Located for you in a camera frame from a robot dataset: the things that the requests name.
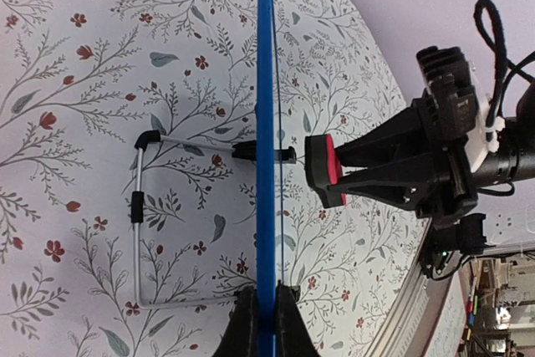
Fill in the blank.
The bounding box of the whiteboard wire kickstand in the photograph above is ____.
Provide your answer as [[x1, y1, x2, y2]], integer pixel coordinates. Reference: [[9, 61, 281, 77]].
[[130, 130, 257, 310]]

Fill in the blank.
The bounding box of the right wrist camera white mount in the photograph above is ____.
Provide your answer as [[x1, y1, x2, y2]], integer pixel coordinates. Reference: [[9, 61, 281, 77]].
[[415, 46, 501, 174]]

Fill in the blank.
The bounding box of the red whiteboard eraser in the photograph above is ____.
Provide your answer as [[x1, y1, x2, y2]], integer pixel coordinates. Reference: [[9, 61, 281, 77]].
[[304, 134, 346, 209]]

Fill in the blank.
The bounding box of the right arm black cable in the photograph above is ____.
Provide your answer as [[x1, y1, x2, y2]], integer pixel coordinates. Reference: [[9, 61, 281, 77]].
[[473, 0, 535, 199]]

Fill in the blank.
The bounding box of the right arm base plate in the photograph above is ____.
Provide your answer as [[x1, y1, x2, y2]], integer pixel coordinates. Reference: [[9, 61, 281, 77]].
[[419, 213, 492, 282]]

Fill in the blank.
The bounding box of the black whiteboard stand foot right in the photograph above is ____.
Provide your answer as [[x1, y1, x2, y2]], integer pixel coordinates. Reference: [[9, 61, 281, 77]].
[[274, 146, 297, 165]]

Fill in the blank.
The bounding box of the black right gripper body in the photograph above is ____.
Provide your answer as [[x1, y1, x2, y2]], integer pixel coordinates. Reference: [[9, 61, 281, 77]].
[[415, 84, 534, 227]]

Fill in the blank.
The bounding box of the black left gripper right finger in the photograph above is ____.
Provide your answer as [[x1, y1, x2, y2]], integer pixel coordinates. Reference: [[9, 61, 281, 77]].
[[275, 283, 320, 357]]

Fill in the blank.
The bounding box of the floral patterned table mat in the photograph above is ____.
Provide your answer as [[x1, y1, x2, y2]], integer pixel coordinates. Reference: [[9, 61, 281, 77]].
[[1, 0, 423, 356]]

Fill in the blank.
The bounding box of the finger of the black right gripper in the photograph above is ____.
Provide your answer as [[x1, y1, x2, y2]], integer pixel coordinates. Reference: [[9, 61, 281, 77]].
[[327, 164, 437, 211], [335, 106, 435, 169]]

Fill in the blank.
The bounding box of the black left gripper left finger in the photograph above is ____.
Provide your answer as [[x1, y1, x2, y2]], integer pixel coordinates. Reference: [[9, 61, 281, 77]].
[[213, 286, 257, 357]]

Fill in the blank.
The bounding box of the blue-framed whiteboard with writing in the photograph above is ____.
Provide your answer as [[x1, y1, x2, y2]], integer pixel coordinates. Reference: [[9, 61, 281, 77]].
[[256, 0, 277, 357]]

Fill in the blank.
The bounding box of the aluminium front rail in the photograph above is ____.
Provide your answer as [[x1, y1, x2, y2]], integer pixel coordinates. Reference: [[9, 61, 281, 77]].
[[366, 219, 452, 356]]

